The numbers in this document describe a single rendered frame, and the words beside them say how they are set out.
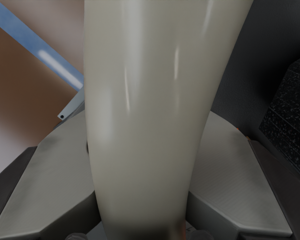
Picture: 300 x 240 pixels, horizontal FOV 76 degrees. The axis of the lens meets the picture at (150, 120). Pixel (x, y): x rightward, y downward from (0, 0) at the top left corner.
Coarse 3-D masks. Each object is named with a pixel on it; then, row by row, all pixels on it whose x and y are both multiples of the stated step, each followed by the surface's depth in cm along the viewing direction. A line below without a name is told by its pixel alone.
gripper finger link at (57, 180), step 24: (72, 120) 10; (48, 144) 8; (72, 144) 8; (48, 168) 7; (72, 168) 7; (24, 192) 6; (48, 192) 6; (72, 192) 6; (0, 216) 5; (24, 216) 5; (48, 216) 5; (72, 216) 6; (96, 216) 6
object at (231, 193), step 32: (224, 128) 9; (224, 160) 7; (256, 160) 7; (192, 192) 6; (224, 192) 6; (256, 192) 6; (192, 224) 6; (224, 224) 5; (256, 224) 5; (288, 224) 5
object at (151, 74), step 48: (96, 0) 3; (144, 0) 2; (192, 0) 2; (240, 0) 3; (96, 48) 3; (144, 48) 3; (192, 48) 3; (96, 96) 4; (144, 96) 3; (192, 96) 3; (96, 144) 4; (144, 144) 4; (192, 144) 4; (96, 192) 5; (144, 192) 4
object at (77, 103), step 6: (78, 96) 103; (72, 102) 105; (78, 102) 105; (84, 102) 56; (66, 108) 107; (72, 108) 106; (78, 108) 53; (84, 108) 54; (60, 114) 109; (66, 114) 108; (72, 114) 50; (66, 120) 53; (96, 228) 34; (102, 228) 35; (90, 234) 32; (96, 234) 33; (102, 234) 34
